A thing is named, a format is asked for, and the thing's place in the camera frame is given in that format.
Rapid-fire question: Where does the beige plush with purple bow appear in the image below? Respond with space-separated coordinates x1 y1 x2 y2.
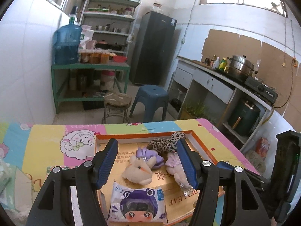
121 147 164 185

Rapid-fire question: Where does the leopard print scrunchie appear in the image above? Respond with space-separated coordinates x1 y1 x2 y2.
147 132 186 153

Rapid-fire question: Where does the green white tissue box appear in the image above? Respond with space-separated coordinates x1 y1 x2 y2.
1 159 33 212

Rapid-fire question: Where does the colourful cartoon tablecloth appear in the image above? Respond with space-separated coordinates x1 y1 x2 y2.
0 118 261 226

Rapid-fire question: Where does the pink plush doll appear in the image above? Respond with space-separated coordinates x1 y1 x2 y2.
165 152 193 196

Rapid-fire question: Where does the dark green air fryer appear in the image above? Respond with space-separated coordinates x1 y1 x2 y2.
228 99 260 136

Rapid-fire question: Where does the purple cartoon tissue pack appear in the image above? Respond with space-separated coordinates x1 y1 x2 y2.
108 182 167 223

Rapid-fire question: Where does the orange-rimmed cardboard tray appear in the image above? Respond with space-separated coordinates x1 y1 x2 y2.
95 130 228 225

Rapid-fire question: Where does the black gas stove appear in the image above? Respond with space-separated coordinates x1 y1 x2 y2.
244 76 278 106

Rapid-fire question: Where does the round cushioned metal stool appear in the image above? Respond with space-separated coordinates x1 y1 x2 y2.
102 92 132 124

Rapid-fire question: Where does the white kitchen counter cabinet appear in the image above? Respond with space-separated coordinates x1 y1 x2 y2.
168 56 272 153

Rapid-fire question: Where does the stainless steel steamer pot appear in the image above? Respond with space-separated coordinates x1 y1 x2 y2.
227 55 258 82

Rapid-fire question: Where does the white plastic bucket red lid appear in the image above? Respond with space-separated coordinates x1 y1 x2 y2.
100 70 115 91

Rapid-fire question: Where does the green metal table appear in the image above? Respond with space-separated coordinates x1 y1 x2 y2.
51 61 130 113

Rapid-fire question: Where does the green detergent bottle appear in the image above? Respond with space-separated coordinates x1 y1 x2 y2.
218 57 228 71

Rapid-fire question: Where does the blue plastic stool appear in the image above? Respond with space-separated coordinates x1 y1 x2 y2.
129 85 169 122

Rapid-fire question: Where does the red plastic basin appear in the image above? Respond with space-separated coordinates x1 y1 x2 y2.
113 56 127 63

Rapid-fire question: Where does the blue water jug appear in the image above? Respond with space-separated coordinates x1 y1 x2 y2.
54 14 83 65

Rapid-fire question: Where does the black refrigerator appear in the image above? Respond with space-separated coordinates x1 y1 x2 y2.
129 11 176 85

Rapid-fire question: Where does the white shelving rack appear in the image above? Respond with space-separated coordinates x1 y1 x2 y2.
80 0 141 56

